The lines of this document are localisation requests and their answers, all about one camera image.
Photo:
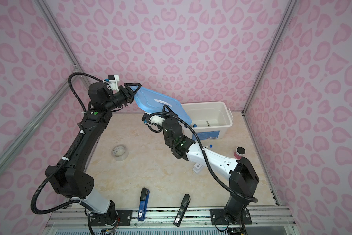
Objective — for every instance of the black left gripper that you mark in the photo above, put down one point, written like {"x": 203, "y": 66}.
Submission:
{"x": 129, "y": 99}

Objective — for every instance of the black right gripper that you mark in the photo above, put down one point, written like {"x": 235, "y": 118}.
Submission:
{"x": 166, "y": 117}

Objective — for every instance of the blue plastic bin lid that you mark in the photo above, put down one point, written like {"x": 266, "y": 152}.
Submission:
{"x": 152, "y": 102}

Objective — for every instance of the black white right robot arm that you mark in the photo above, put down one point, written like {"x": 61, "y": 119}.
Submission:
{"x": 238, "y": 177}

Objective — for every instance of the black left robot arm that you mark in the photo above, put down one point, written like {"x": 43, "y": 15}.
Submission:
{"x": 68, "y": 176}

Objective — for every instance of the white plastic storage bin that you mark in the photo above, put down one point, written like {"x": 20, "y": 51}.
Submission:
{"x": 219, "y": 116}

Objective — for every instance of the clear tape roll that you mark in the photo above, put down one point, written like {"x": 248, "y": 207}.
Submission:
{"x": 120, "y": 153}

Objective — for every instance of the white test tube rack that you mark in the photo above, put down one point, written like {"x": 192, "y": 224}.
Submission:
{"x": 198, "y": 168}

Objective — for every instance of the blue black stapler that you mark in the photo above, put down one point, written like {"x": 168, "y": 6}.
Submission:
{"x": 144, "y": 197}

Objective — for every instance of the pink white tape roll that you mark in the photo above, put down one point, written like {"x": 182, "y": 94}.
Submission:
{"x": 239, "y": 152}

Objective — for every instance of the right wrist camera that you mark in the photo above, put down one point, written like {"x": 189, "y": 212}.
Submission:
{"x": 152, "y": 120}

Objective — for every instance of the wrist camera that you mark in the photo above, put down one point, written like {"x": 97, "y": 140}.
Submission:
{"x": 112, "y": 82}
{"x": 152, "y": 120}

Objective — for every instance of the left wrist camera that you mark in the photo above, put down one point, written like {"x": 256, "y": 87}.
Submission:
{"x": 112, "y": 82}

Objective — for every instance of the aluminium corner frame post left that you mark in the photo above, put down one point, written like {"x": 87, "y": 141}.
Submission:
{"x": 78, "y": 71}

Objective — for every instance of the aluminium corner frame post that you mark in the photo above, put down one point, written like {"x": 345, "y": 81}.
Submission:
{"x": 284, "y": 22}
{"x": 78, "y": 71}

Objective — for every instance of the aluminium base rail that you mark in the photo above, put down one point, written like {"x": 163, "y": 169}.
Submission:
{"x": 258, "y": 220}

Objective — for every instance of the aluminium diagonal frame bar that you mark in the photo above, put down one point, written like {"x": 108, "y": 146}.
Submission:
{"x": 20, "y": 100}

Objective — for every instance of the aluminium corner frame post right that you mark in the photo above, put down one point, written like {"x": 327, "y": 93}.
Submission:
{"x": 284, "y": 22}

